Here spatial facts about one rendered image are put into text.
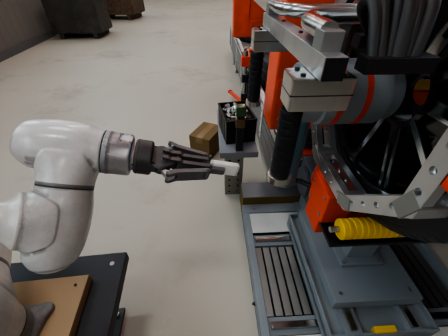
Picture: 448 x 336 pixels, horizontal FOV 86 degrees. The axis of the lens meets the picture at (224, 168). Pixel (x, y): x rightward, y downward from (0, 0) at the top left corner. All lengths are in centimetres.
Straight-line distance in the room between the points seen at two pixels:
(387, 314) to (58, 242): 102
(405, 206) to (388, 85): 24
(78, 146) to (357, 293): 92
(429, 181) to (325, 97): 21
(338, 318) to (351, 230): 39
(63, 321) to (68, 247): 36
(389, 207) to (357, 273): 53
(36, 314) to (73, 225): 41
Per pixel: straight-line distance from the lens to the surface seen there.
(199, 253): 125
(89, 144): 52
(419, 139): 66
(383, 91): 59
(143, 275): 124
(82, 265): 99
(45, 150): 54
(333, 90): 38
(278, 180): 45
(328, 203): 76
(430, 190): 49
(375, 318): 109
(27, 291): 99
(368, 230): 76
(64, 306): 90
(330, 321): 103
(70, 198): 53
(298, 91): 36
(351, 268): 105
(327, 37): 36
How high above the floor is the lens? 106
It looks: 39 degrees down
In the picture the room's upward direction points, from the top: straight up
